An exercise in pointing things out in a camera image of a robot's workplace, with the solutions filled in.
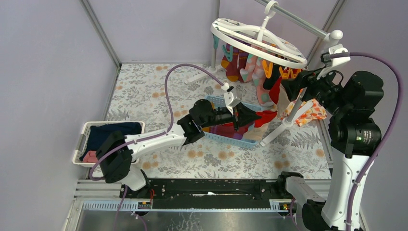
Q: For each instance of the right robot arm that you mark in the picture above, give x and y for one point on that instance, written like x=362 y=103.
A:
x=352 y=132

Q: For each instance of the pink folded cloth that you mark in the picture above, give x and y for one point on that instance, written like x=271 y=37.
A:
x=90 y=157

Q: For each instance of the white clip hanger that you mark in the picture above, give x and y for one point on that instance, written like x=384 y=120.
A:
x=259 y=41

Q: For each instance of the navy folded cloth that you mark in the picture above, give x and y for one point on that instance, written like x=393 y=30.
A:
x=97 y=132

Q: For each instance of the purple patterned sock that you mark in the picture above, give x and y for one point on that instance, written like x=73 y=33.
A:
x=242 y=60
x=231 y=62

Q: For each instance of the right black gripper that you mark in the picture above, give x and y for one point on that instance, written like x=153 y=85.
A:
x=293 y=86

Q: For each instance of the orange floral cloth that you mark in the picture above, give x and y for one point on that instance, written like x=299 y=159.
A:
x=315 y=112

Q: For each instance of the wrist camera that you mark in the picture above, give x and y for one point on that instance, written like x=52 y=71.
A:
x=332 y=58
x=231 y=97

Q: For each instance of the pink sock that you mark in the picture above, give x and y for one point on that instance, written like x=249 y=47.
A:
x=248 y=70
x=259 y=78

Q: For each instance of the floral table mat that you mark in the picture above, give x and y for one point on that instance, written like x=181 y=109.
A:
x=153 y=93

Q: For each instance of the white plastic basket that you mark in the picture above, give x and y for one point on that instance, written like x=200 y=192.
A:
x=82 y=138

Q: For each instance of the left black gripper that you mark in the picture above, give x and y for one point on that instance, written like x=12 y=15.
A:
x=236 y=116

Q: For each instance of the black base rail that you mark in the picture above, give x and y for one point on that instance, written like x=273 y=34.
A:
x=210 y=194

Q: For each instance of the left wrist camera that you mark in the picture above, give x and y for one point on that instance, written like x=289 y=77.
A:
x=231 y=97

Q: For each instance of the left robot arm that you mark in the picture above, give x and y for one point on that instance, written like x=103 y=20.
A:
x=116 y=154

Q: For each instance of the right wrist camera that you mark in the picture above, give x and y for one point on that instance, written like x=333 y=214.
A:
x=332 y=58

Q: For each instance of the metal drying rack stand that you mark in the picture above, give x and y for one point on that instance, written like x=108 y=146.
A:
x=330 y=39

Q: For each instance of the navy christmas sock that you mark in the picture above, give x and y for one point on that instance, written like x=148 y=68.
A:
x=275 y=75

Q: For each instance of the purple patchwork sock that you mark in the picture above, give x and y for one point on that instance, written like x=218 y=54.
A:
x=227 y=130

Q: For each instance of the blue plastic basket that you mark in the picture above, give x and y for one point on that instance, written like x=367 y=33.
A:
x=244 y=143

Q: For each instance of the red beige sock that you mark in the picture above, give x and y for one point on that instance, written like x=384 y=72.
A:
x=284 y=105
x=260 y=126

